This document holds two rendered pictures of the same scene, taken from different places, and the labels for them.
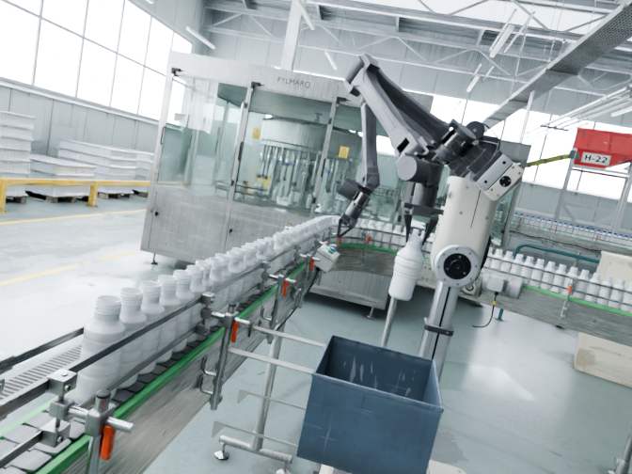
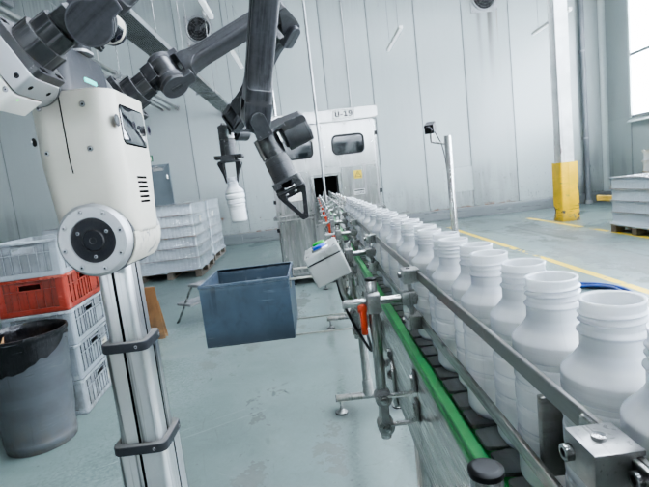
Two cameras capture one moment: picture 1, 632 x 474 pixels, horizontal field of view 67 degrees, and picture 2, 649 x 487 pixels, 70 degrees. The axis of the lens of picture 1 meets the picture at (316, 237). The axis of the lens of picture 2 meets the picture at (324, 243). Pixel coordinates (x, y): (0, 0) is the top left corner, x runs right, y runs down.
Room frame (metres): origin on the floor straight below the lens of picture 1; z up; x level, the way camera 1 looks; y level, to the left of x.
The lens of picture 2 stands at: (2.96, -0.23, 1.25)
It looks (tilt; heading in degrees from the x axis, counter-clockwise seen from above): 7 degrees down; 171
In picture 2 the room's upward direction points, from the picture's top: 7 degrees counter-clockwise
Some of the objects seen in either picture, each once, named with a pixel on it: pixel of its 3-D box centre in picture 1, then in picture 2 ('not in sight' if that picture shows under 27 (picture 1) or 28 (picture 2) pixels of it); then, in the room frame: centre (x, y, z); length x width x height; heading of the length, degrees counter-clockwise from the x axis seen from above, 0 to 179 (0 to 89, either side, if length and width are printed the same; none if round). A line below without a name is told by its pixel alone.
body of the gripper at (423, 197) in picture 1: (424, 198); (228, 150); (1.21, -0.25, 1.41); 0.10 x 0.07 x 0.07; 84
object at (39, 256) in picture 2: not in sight; (45, 253); (-0.33, -1.52, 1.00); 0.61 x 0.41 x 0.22; 179
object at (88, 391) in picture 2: not in sight; (71, 382); (-0.33, -1.52, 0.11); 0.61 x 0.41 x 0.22; 177
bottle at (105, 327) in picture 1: (102, 348); not in sight; (0.71, 0.30, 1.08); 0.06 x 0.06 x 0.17
